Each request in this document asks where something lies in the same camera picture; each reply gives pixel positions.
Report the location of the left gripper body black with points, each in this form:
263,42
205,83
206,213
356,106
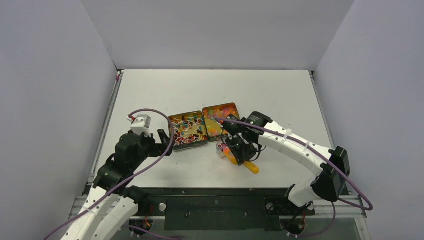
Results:
149,148

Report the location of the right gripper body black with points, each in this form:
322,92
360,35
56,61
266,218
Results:
236,145

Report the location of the orange plastic scoop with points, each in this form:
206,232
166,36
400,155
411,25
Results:
249,165

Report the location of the tin box of lollipops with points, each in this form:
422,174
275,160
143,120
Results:
189,130

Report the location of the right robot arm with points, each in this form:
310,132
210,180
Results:
329,167

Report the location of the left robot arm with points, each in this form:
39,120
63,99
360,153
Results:
110,201

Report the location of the clear plastic round container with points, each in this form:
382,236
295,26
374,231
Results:
223,150

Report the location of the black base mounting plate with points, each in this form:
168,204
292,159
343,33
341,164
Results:
220,221

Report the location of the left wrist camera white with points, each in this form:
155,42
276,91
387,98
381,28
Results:
140,124

